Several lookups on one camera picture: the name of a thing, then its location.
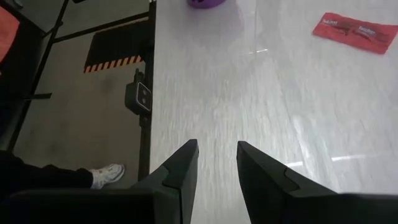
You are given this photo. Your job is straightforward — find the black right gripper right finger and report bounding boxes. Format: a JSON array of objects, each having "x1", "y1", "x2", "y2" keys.
[{"x1": 237, "y1": 141, "x2": 340, "y2": 224}]

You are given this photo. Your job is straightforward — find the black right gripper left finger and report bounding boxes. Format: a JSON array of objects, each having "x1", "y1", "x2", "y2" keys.
[{"x1": 130, "y1": 139, "x2": 200, "y2": 224}]

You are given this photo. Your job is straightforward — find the red Twizzlers candy packet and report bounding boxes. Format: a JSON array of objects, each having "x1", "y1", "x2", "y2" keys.
[{"x1": 312, "y1": 11, "x2": 398, "y2": 55}]

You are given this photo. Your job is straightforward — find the purple halloween bucket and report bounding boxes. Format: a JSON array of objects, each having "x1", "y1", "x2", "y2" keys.
[{"x1": 186, "y1": 0, "x2": 228, "y2": 9}]

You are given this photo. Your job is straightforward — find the person's foot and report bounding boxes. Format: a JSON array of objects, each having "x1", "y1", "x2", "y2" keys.
[{"x1": 89, "y1": 163, "x2": 126, "y2": 190}]

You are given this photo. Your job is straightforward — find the person's leg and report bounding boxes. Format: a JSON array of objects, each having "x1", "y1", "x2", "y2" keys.
[{"x1": 0, "y1": 149, "x2": 94, "y2": 200}]

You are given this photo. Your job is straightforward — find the hazard-striped black floor mat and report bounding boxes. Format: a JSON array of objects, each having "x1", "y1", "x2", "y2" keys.
[{"x1": 83, "y1": 20, "x2": 153, "y2": 75}]

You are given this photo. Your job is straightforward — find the orange seat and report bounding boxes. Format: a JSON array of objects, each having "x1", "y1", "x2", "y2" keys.
[{"x1": 0, "y1": 4, "x2": 22, "y2": 65}]

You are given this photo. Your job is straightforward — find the black table-level camera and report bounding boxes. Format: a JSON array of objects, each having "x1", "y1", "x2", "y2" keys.
[{"x1": 124, "y1": 68, "x2": 153, "y2": 116}]

